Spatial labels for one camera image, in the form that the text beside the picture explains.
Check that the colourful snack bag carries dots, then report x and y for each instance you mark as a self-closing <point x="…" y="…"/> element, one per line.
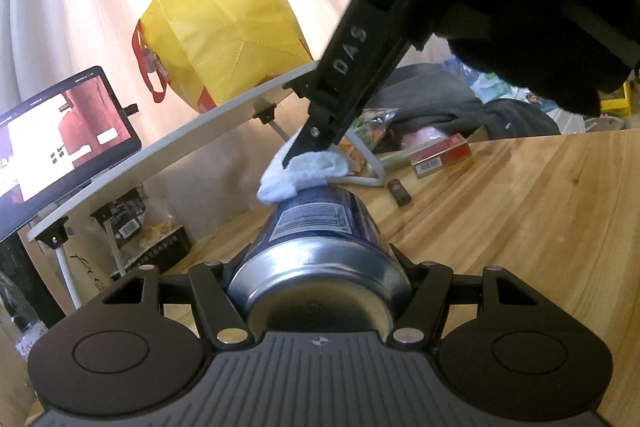
<point x="372" y="127"/>

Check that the blue soda can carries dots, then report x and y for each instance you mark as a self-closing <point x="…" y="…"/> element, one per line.
<point x="310" y="267"/>

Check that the white cloth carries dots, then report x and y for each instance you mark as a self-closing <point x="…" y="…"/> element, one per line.
<point x="280" y="189"/>

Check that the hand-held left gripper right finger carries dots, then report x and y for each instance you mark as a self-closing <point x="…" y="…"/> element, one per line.
<point x="425" y="297"/>

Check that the clear plastic water bottle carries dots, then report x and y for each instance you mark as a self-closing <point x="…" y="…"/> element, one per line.
<point x="22" y="337"/>

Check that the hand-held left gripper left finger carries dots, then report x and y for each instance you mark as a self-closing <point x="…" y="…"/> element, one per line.
<point x="215" y="292"/>

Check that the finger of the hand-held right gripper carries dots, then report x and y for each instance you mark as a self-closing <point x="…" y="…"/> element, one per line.
<point x="315" y="132"/>

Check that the pink soft item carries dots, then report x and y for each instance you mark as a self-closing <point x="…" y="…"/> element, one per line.
<point x="422" y="138"/>

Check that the dark grey clothing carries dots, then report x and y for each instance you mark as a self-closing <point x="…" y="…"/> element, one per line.
<point x="440" y="87"/>

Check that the black lighter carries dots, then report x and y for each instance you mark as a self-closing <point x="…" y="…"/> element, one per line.
<point x="399" y="193"/>

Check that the black snack bag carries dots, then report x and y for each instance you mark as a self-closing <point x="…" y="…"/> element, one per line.
<point x="170" y="252"/>

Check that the black tablet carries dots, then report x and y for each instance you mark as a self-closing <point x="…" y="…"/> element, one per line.
<point x="60" y="142"/>

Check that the red cigarette pack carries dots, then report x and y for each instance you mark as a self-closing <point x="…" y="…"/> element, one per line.
<point x="440" y="157"/>

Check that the yellow plastic crate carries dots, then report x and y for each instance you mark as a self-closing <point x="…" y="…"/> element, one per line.
<point x="617" y="99"/>

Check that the clear plastic bag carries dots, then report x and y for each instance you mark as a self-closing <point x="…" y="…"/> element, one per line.
<point x="487" y="82"/>

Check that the black label snack packet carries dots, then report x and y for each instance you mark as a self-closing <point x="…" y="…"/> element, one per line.
<point x="122" y="219"/>

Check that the beige paper bag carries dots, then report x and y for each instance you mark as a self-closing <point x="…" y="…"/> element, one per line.
<point x="87" y="267"/>

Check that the person's right hand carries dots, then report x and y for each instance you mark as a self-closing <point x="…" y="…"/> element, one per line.
<point x="525" y="7"/>

